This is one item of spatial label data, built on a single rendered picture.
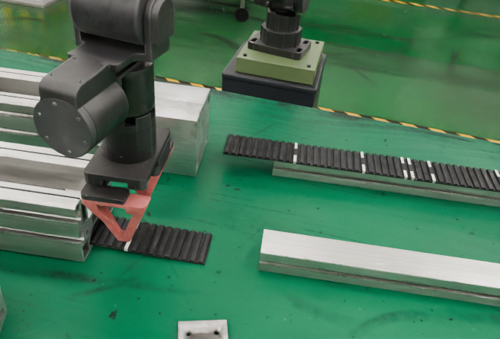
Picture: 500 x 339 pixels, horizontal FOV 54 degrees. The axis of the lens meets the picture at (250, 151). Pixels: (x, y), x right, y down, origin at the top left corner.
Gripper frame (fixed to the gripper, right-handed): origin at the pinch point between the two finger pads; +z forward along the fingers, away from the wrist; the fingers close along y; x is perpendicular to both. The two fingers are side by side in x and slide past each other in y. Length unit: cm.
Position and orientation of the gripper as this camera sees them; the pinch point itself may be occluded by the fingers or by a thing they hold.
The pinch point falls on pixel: (134, 212)
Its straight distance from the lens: 60.5
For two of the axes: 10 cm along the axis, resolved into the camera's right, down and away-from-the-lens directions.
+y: -1.2, 5.6, -8.2
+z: -0.8, 8.2, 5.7
